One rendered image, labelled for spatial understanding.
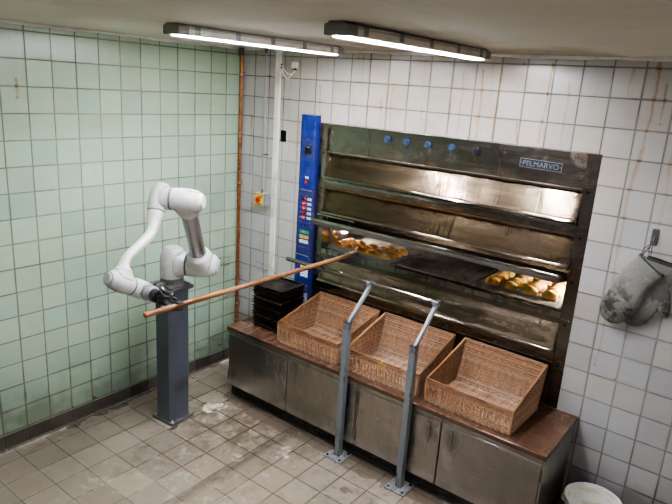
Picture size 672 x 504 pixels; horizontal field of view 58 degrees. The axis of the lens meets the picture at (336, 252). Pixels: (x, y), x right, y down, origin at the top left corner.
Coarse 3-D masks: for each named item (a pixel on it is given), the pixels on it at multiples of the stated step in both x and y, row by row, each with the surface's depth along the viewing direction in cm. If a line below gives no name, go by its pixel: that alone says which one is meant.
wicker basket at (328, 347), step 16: (304, 304) 446; (320, 304) 458; (336, 304) 449; (352, 304) 441; (288, 320) 435; (304, 320) 450; (320, 320) 457; (336, 320) 449; (368, 320) 418; (288, 336) 438; (304, 336) 413; (320, 336) 442; (336, 336) 444; (352, 336) 407; (304, 352) 415; (320, 352) 406; (336, 352) 396
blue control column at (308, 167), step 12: (312, 120) 435; (312, 132) 437; (312, 144) 439; (312, 156) 441; (300, 168) 450; (312, 168) 443; (300, 180) 452; (312, 180) 445; (300, 192) 454; (312, 192) 447; (312, 204) 449; (312, 228) 453; (312, 240) 456; (300, 252) 465; (312, 252) 459; (300, 276) 469
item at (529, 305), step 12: (324, 252) 454; (336, 252) 447; (372, 264) 428; (384, 264) 423; (408, 276) 412; (420, 276) 406; (432, 276) 403; (456, 288) 391; (468, 288) 385; (480, 288) 385; (504, 300) 372; (516, 300) 367; (528, 300) 368; (540, 312) 359; (552, 312) 354
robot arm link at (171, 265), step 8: (168, 248) 396; (176, 248) 398; (160, 256) 399; (168, 256) 395; (176, 256) 396; (184, 256) 398; (160, 264) 399; (168, 264) 396; (176, 264) 396; (160, 272) 401; (168, 272) 397; (176, 272) 397
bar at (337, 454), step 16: (336, 272) 401; (368, 288) 386; (384, 288) 379; (432, 304) 359; (352, 320) 378; (416, 352) 348; (336, 432) 396; (336, 448) 398; (400, 448) 365; (400, 464) 367; (400, 480) 370
